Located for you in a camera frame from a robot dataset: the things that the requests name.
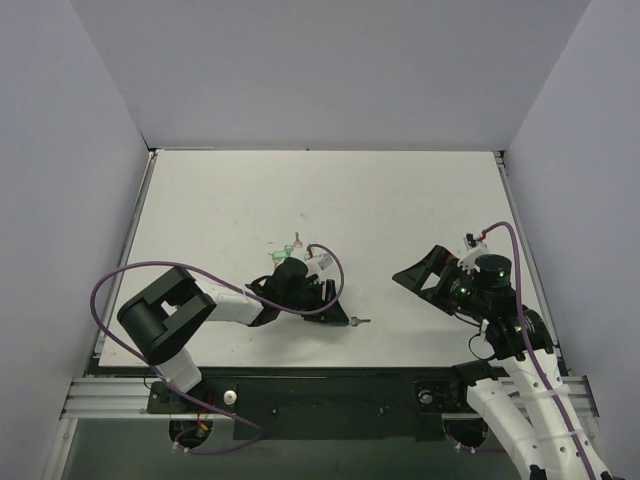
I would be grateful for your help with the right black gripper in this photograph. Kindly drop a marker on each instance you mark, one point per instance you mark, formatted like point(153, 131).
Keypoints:
point(442, 279)

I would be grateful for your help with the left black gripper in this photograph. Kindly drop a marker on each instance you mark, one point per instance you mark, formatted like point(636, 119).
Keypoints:
point(314, 298)

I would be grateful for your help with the silver key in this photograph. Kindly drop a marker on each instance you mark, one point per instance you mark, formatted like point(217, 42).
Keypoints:
point(297, 241)
point(356, 321)

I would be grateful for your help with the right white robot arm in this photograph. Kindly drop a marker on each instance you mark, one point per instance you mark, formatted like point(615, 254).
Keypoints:
point(537, 425)

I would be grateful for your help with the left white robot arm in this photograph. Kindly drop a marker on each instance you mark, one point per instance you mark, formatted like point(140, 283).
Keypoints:
point(165, 315)

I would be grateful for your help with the silver key top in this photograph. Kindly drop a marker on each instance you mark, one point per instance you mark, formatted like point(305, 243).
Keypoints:
point(297, 241)

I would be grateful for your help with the green key tag left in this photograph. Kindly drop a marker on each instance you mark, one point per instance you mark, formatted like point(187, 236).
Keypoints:
point(278, 256)

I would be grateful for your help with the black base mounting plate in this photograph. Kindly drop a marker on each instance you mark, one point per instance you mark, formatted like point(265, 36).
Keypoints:
point(425, 404)

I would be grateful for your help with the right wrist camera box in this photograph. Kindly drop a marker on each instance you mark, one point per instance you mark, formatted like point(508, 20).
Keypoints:
point(475, 248)

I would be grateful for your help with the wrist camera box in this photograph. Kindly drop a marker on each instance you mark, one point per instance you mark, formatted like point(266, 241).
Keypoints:
point(475, 248)
point(316, 259)

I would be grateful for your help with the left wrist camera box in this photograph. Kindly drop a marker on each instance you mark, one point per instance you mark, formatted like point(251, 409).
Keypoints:
point(316, 259)

